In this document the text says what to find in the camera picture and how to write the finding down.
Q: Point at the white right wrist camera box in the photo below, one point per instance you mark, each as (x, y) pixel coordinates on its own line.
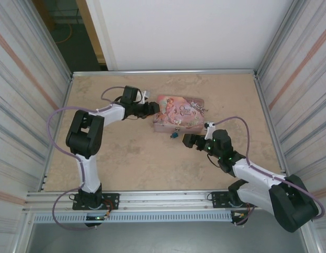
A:
(209, 129)

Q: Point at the aluminium table edge rail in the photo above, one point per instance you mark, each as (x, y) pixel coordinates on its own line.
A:
(162, 71)
(270, 126)
(58, 131)

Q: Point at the wide aluminium mounting rail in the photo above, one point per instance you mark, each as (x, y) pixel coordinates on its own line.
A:
(165, 200)

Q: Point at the wooden door frame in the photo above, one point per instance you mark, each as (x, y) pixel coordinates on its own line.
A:
(95, 31)

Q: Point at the pink rabbit print tin box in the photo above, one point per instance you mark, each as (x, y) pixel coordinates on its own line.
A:
(178, 110)

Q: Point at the aluminium corner post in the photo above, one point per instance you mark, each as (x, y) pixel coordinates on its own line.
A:
(280, 34)

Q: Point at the small blue padlock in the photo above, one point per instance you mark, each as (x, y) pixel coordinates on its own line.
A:
(175, 136)

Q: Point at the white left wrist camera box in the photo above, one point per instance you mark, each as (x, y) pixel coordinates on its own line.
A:
(145, 96)

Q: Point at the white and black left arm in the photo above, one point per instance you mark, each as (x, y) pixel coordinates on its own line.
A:
(85, 131)

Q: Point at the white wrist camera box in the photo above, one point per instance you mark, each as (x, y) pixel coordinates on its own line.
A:
(145, 96)
(209, 129)

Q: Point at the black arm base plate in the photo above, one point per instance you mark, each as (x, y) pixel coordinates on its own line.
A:
(111, 197)
(218, 197)

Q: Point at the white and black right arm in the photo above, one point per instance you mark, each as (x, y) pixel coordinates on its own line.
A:
(291, 203)

